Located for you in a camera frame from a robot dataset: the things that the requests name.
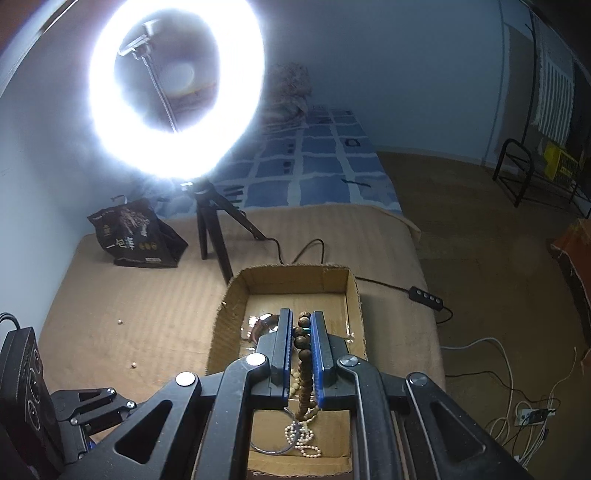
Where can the orange brown cloth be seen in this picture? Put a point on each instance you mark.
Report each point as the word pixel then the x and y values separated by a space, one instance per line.
pixel 575 258

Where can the metal bangle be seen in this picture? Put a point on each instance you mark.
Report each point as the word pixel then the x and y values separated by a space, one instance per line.
pixel 263 448

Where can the black clothes rack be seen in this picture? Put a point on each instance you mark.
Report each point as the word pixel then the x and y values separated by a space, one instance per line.
pixel 538 69

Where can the dark hanging clothes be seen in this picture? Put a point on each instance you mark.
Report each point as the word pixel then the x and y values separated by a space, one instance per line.
pixel 581 115

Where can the folded floral quilt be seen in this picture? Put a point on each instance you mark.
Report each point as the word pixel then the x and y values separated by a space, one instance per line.
pixel 288 92

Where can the cardboard box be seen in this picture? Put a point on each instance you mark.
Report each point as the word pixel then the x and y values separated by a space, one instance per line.
pixel 286 281

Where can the blue checked bedsheet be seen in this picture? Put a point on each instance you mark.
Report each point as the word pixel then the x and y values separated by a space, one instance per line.
pixel 323 180

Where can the yellow box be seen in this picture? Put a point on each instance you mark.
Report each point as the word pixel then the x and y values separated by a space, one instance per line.
pixel 561 166

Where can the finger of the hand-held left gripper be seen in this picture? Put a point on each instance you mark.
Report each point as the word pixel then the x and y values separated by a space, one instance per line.
pixel 106 415
pixel 83 396

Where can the phone holder clamp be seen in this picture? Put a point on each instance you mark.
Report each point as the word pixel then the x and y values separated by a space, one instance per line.
pixel 159 92

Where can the black metal rack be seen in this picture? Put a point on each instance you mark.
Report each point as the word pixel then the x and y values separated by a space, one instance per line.
pixel 521 184

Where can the black snack bag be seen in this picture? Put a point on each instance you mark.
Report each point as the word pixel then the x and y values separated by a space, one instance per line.
pixel 138 235

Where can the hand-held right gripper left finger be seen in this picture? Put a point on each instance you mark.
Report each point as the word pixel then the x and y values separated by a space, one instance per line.
pixel 285 350

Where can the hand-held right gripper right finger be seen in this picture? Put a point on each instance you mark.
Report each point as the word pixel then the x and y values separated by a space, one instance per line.
pixel 317 355

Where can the white power strip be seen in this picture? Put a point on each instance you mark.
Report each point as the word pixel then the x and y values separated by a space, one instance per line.
pixel 535 415

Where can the striped hanging towel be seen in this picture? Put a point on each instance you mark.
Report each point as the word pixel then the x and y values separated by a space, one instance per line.
pixel 556 92

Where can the black tripod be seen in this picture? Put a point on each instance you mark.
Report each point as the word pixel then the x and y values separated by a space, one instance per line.
pixel 205 230

